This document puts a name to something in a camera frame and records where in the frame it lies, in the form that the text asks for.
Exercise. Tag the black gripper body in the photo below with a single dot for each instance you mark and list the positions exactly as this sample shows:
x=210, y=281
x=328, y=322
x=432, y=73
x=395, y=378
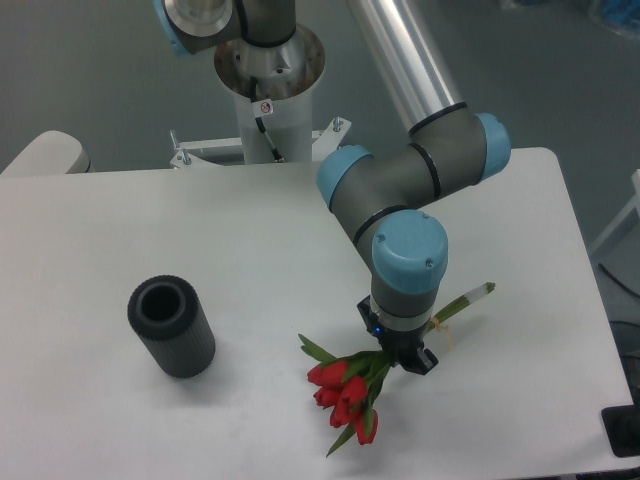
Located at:
x=394, y=334

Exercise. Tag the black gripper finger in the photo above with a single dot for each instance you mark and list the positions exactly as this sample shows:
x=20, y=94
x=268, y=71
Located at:
x=420, y=361

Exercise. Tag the red tulip bouquet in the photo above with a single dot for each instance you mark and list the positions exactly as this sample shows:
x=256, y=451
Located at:
x=349, y=385

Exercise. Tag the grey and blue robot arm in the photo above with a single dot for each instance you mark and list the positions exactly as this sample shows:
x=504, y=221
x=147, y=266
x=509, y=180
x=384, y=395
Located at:
x=378, y=202

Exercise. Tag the dark grey ribbed vase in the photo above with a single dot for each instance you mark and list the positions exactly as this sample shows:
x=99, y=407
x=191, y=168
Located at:
x=166, y=314

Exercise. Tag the black device at table edge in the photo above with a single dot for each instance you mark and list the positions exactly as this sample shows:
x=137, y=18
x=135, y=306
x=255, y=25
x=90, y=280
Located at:
x=622, y=429

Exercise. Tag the blue plastic bag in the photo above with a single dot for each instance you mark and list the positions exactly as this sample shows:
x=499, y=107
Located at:
x=618, y=16

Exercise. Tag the white chair armrest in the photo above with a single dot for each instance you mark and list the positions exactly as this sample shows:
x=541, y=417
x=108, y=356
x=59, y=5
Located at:
x=50, y=153

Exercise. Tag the white frame at right edge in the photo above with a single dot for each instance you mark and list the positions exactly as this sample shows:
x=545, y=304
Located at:
x=621, y=224

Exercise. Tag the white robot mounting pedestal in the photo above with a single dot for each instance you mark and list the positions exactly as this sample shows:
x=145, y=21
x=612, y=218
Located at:
x=272, y=90

